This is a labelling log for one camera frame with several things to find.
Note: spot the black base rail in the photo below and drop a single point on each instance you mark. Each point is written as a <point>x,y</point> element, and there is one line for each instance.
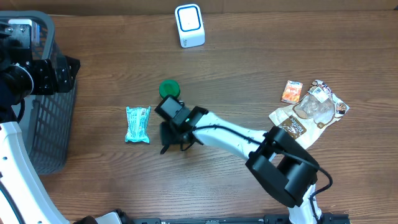
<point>327,218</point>

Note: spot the orange tissue packet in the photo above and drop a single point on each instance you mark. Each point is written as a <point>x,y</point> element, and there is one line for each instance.
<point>292,92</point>

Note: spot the brown white snack bag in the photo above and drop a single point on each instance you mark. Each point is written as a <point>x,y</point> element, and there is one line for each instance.
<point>306,120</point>

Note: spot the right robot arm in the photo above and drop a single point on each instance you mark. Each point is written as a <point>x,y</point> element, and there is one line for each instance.
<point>284,169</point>

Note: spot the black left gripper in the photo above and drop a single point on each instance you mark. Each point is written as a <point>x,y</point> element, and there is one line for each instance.
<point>52,85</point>

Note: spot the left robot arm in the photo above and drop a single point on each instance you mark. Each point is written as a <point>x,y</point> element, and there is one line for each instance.
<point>23,197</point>

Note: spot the mint green wipes packet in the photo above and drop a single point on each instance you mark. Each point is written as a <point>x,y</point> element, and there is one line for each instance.
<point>137,121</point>

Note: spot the grey plastic mesh basket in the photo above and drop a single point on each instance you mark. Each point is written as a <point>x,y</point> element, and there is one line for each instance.
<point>47,120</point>

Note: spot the white barcode scanner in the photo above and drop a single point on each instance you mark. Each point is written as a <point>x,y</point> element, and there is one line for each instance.
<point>190,26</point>

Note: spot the green lid jar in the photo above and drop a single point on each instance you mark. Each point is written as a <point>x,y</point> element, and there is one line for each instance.
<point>169,87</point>

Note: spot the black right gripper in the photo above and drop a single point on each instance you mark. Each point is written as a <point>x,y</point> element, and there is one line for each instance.
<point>171,137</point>

